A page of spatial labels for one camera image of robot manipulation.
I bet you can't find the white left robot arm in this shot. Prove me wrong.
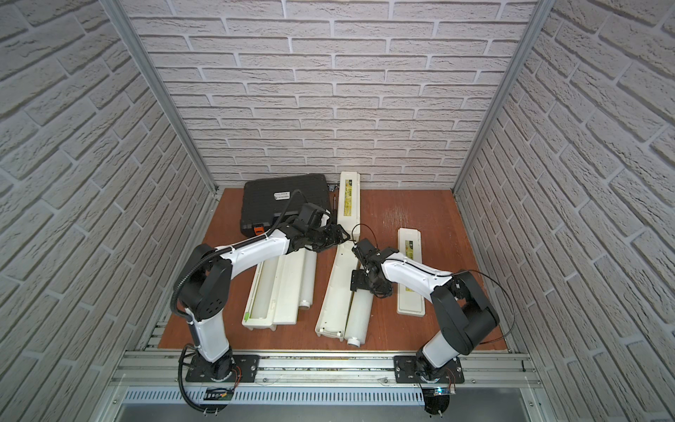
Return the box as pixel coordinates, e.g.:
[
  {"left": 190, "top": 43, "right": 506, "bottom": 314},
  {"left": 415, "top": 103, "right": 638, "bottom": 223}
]
[{"left": 170, "top": 223, "right": 351, "bottom": 382}]

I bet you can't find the white plastic wrap roll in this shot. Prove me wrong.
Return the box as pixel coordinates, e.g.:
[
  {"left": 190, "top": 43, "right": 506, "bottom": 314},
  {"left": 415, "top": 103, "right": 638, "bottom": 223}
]
[
  {"left": 345, "top": 290, "right": 374, "bottom": 347},
  {"left": 299, "top": 251, "right": 317, "bottom": 309}
]

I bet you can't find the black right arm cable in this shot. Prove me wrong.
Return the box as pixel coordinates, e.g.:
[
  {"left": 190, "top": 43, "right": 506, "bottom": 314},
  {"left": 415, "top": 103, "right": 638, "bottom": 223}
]
[{"left": 463, "top": 268, "right": 517, "bottom": 346}]

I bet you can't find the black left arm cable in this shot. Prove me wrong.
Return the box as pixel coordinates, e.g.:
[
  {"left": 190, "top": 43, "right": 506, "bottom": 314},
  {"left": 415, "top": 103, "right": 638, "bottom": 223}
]
[{"left": 169, "top": 188, "right": 312, "bottom": 415}]

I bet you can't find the black plastic tool case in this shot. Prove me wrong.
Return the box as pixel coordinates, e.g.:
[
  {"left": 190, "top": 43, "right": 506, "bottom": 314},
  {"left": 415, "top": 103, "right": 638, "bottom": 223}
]
[{"left": 240, "top": 173, "right": 330, "bottom": 237}]

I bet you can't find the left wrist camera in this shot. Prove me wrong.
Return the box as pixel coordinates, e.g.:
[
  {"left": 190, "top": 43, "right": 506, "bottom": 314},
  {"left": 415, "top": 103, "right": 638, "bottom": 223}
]
[{"left": 296, "top": 203, "right": 330, "bottom": 231}]

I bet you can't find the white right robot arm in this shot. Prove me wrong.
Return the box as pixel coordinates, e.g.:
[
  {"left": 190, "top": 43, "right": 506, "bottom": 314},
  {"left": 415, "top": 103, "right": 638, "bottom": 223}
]
[{"left": 350, "top": 239, "right": 500, "bottom": 383}]

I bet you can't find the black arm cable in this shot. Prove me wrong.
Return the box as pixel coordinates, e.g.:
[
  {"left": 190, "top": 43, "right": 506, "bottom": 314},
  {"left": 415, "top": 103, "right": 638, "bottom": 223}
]
[
  {"left": 169, "top": 188, "right": 312, "bottom": 415},
  {"left": 463, "top": 268, "right": 517, "bottom": 346}
]

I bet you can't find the cream dispenser with lid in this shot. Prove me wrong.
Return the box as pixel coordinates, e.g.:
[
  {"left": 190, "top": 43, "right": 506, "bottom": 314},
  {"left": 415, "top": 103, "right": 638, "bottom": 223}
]
[{"left": 242, "top": 250, "right": 309, "bottom": 331}]

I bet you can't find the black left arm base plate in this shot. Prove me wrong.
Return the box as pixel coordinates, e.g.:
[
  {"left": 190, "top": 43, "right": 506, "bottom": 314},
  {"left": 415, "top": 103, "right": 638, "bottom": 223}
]
[{"left": 186, "top": 353, "right": 260, "bottom": 383}]

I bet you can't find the aluminium corner post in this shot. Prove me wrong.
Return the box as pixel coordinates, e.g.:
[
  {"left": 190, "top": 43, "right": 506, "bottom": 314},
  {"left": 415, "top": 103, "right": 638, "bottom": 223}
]
[
  {"left": 101, "top": 0, "right": 219, "bottom": 196},
  {"left": 452, "top": 0, "right": 555, "bottom": 194}
]

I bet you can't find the aluminium corner post left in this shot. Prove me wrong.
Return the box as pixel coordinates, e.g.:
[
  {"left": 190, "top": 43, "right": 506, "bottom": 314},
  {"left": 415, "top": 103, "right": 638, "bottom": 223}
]
[{"left": 101, "top": 0, "right": 219, "bottom": 196}]

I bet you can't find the aluminium corner post right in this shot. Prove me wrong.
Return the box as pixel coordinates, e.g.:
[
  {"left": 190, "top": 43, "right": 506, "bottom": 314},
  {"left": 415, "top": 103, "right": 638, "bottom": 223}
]
[{"left": 452, "top": 0, "right": 555, "bottom": 194}]

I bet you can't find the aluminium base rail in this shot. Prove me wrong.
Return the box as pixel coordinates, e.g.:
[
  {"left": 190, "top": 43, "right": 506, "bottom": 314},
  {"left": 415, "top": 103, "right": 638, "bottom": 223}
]
[{"left": 104, "top": 350, "right": 543, "bottom": 410}]

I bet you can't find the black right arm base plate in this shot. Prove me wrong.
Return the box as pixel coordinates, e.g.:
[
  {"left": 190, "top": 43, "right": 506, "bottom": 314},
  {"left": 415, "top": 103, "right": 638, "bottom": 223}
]
[{"left": 393, "top": 355, "right": 465, "bottom": 386}]

